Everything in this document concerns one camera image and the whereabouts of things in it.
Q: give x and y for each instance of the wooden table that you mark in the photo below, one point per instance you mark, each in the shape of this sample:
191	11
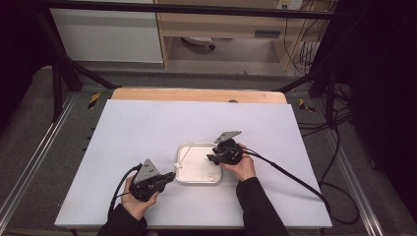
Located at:
196	95

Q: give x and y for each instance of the wooden cotton swab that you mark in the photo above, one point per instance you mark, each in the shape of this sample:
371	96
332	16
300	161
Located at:
184	156

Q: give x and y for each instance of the light wooden desk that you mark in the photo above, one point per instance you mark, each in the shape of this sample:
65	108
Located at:
223	26

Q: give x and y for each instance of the aluminium floor rail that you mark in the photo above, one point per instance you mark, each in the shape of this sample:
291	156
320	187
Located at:
36	154
354	183

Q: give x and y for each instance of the person's right hand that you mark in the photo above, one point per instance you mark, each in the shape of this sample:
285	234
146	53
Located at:
241	168

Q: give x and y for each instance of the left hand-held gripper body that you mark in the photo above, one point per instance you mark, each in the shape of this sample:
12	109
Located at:
146	183

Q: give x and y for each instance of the white power strip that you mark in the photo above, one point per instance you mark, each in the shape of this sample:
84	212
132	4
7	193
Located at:
290	4

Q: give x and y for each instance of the white rectangular tray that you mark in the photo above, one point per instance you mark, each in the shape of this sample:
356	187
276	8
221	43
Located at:
196	170

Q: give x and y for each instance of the white cotton ball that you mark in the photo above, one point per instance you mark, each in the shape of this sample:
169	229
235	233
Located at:
211	177

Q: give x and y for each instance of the person's left hand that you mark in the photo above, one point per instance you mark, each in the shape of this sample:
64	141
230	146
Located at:
137	205

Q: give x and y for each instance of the white cabinet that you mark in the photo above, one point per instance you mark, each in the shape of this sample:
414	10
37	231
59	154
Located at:
105	36

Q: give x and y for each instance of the dark curtain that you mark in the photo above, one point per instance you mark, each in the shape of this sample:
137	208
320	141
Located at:
383	82
18	49

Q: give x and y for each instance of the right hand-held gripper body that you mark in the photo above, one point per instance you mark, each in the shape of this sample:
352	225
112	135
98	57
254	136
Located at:
229	149

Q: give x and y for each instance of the office chair base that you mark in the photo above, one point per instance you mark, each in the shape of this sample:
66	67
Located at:
198	41

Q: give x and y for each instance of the black metal frame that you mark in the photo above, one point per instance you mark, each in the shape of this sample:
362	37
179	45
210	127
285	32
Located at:
183	9

